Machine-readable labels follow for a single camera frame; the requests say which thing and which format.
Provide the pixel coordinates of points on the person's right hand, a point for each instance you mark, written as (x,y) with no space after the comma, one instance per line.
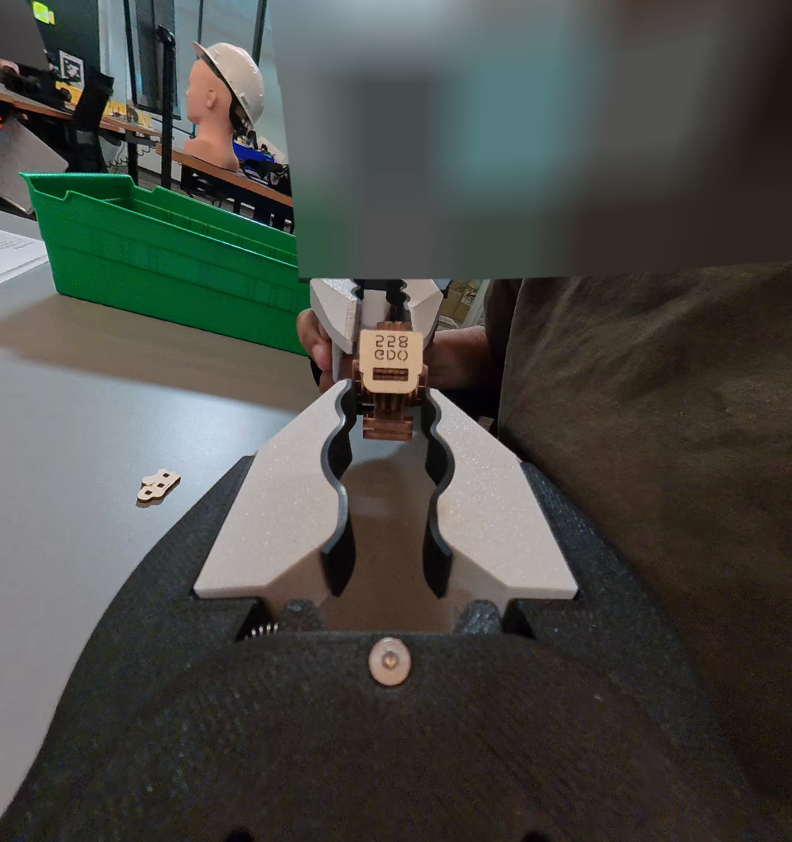
(314,342)

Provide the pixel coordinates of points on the person's olive clothing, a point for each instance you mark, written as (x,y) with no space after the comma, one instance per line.
(666,427)

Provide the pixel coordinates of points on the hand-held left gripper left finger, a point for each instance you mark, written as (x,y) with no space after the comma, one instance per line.
(271,526)

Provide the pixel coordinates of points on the white panel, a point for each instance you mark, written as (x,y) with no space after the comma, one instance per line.
(14,164)

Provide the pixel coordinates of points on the layered wooden puzzle model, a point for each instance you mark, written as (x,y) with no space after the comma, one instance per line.
(389,368)

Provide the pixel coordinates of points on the green plastic bin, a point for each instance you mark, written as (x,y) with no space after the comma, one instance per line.
(172,263)

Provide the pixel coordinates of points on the clear sleeved paper sheet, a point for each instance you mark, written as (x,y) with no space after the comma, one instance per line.
(1,256)

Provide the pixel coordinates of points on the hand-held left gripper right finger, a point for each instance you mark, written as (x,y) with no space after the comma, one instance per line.
(508,526)

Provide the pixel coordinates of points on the small wooden puzzle piece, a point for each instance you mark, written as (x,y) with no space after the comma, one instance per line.
(158,488)

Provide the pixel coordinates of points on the black office chair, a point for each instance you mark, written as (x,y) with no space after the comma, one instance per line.
(90,125)

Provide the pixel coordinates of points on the long wooden-edged table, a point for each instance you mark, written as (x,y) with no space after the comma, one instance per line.
(264,189)

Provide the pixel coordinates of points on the black pole with round head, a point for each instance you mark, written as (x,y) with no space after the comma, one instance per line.
(167,98)

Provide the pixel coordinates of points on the mannequin head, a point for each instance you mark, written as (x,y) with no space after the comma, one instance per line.
(208,125)

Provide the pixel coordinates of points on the white hard hat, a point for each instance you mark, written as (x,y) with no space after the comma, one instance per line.
(241,75)

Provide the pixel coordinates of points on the grey desk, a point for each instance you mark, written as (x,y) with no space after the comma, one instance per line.
(73,427)

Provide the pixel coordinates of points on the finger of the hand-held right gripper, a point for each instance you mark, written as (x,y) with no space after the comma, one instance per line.
(333,306)
(425,302)

